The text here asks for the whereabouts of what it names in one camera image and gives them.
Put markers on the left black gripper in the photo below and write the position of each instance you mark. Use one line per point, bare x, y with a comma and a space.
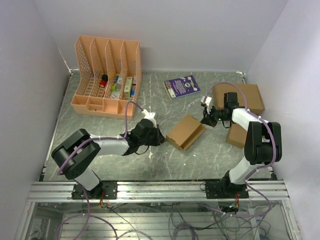
159, 138

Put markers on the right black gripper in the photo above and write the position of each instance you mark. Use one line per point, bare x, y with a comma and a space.
207, 118

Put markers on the brown cardboard box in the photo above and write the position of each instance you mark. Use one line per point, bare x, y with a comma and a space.
185, 133

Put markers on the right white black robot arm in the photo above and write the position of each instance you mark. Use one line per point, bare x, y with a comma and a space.
262, 148

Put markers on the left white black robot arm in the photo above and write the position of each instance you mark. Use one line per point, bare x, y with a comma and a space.
76, 153

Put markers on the small folded cardboard box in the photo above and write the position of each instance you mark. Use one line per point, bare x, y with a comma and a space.
236, 136

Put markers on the large folded cardboard box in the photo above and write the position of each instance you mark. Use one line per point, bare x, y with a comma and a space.
250, 91

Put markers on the purple book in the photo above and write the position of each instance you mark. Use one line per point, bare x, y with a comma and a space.
181, 87

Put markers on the white green carton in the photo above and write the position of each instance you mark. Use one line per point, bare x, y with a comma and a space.
128, 87

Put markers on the green cube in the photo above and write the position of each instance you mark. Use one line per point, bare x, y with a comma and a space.
113, 88

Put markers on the red black bottle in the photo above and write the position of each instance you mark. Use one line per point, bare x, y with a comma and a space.
103, 81

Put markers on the pink plastic file organizer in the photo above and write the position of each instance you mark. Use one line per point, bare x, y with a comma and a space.
116, 58

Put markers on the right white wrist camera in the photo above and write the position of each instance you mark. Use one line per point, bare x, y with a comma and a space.
207, 103

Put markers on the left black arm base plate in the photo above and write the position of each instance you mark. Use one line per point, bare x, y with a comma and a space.
106, 190

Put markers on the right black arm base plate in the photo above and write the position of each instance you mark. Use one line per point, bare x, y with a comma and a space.
218, 190

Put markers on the aluminium rail frame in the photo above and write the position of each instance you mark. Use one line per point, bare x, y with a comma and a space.
156, 192

